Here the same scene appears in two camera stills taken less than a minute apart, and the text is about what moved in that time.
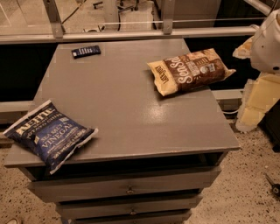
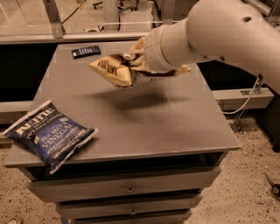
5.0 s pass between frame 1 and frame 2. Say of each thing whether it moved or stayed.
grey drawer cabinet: stayed
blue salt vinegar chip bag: stayed
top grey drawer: stayed
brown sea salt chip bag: moved
